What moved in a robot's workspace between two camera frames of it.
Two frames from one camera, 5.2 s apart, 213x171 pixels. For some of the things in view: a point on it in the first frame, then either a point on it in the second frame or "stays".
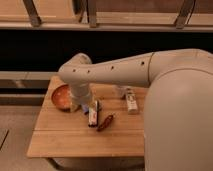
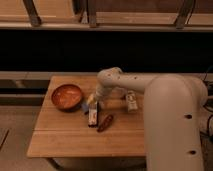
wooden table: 60,133 stays
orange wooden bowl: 62,97 stays
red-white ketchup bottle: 93,113 stays
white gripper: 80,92 to 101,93
